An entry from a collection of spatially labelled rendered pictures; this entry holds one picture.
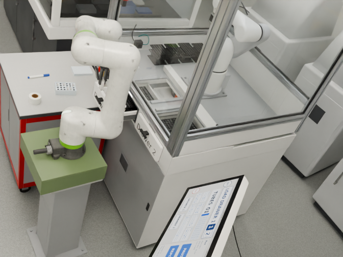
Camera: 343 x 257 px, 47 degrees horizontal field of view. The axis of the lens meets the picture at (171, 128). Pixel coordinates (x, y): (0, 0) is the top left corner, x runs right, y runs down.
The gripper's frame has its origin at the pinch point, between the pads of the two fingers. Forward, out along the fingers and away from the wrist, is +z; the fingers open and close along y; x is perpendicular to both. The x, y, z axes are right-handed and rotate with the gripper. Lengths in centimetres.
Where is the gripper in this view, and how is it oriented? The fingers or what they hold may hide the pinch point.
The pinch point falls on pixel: (101, 84)
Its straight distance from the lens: 231.1
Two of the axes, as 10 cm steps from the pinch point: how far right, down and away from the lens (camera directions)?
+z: -2.6, 7.2, 6.4
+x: 4.6, 6.8, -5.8
